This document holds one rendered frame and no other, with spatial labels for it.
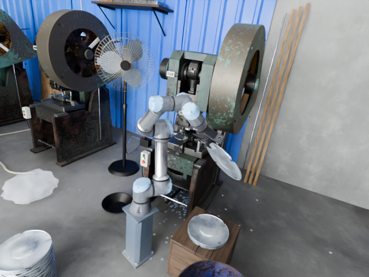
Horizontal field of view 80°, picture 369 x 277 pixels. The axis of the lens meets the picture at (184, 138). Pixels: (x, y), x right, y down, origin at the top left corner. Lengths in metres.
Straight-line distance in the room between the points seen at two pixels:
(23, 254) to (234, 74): 1.65
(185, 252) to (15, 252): 1.02
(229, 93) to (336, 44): 1.74
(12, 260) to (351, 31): 3.36
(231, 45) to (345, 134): 1.99
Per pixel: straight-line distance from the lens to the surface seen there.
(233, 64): 1.46
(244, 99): 2.10
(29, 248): 1.76
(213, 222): 1.74
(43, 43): 2.57
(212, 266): 1.43
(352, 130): 3.11
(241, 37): 1.57
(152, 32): 3.52
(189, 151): 1.98
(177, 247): 1.64
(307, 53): 2.95
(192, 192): 1.96
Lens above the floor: 1.55
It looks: 23 degrees down
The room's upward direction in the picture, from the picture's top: 7 degrees clockwise
